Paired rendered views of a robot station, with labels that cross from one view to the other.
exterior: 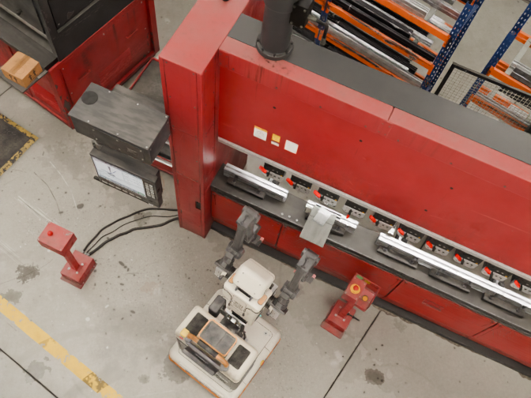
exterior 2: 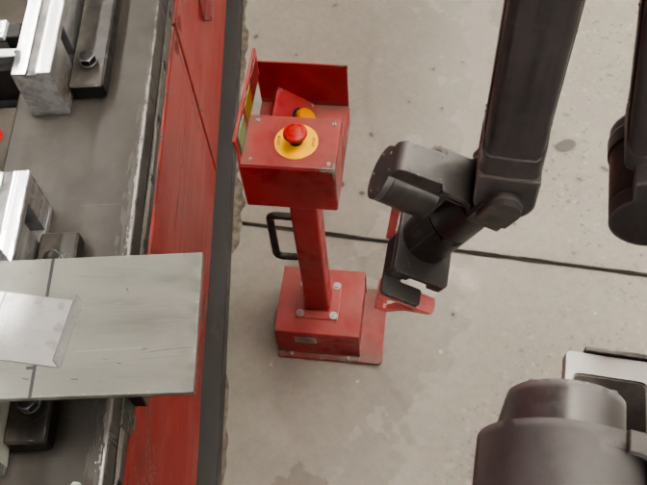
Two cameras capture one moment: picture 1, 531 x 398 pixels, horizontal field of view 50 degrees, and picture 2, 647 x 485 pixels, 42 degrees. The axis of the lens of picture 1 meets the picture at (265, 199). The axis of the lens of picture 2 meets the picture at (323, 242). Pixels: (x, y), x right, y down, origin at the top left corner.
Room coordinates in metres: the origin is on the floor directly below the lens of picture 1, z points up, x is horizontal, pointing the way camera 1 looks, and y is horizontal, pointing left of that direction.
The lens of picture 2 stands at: (1.43, 0.10, 1.88)
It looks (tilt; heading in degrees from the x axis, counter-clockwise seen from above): 59 degrees down; 260
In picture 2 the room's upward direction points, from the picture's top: 6 degrees counter-clockwise
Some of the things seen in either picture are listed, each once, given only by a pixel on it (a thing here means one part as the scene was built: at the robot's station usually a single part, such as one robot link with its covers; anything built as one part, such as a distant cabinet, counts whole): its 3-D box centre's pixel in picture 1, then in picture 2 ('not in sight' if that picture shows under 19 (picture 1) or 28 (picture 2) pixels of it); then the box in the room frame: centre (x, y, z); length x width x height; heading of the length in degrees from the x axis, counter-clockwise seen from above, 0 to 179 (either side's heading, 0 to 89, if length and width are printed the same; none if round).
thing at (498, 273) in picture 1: (498, 268); not in sight; (1.49, -1.58, 1.26); 0.15 x 0.09 x 0.17; 76
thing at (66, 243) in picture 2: (325, 223); (46, 334); (1.71, -0.46, 0.89); 0.30 x 0.05 x 0.03; 76
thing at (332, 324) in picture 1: (338, 318); (332, 313); (1.27, -0.80, 0.06); 0.25 x 0.20 x 0.12; 158
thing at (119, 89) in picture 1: (135, 113); not in sight; (1.83, 0.89, 1.67); 0.40 x 0.24 x 0.07; 76
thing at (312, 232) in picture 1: (318, 226); (88, 324); (1.63, -0.40, 1.00); 0.26 x 0.18 x 0.01; 166
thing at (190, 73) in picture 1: (215, 125); not in sight; (2.18, 0.46, 1.15); 0.85 x 0.25 x 2.30; 166
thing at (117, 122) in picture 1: (128, 152); not in sight; (1.62, 0.89, 1.53); 0.51 x 0.25 x 0.85; 76
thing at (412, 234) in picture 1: (412, 229); not in sight; (1.64, -1.00, 1.26); 0.15 x 0.09 x 0.17; 76
